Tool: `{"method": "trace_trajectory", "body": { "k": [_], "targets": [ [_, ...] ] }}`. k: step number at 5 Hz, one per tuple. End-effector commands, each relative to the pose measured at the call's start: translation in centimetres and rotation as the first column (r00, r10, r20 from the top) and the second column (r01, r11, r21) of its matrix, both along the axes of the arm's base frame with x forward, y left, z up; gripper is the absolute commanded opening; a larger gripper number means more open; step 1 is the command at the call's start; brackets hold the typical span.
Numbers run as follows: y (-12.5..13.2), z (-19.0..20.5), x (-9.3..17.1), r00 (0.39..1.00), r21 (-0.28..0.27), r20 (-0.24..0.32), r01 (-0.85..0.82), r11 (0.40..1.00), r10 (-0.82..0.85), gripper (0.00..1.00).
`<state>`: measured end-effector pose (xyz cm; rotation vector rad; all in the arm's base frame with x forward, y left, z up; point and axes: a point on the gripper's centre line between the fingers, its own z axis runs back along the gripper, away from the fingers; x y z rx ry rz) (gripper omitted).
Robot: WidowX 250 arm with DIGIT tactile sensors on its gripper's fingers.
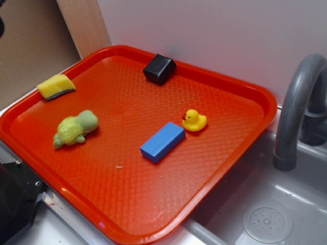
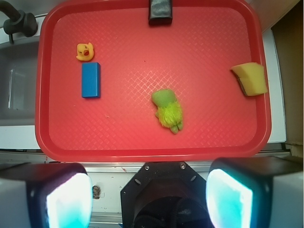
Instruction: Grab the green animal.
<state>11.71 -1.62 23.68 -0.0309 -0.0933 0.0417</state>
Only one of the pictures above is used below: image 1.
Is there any blue rectangular block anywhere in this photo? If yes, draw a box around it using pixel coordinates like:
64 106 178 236
140 122 186 163

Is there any yellow rubber duck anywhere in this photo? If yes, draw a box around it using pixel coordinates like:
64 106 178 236
182 109 207 132

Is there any red plastic tray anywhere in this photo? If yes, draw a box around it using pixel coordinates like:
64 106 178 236
1 46 277 244

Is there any black cube block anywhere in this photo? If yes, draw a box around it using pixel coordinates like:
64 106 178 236
143 54 177 85

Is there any green plush turtle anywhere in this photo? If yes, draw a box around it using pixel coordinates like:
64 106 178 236
53 110 99 149

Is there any yellow sponge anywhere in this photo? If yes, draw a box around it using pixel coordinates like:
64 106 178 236
36 74 76 101

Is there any grey toy sink basin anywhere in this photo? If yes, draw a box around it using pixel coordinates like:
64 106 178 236
181 129 327 245

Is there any wooden board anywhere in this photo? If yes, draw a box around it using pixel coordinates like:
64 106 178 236
57 0 111 58

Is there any grey toy faucet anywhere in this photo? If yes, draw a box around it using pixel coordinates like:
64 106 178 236
273 54 326 171

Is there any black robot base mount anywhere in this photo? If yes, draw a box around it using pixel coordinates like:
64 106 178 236
1 160 45 244

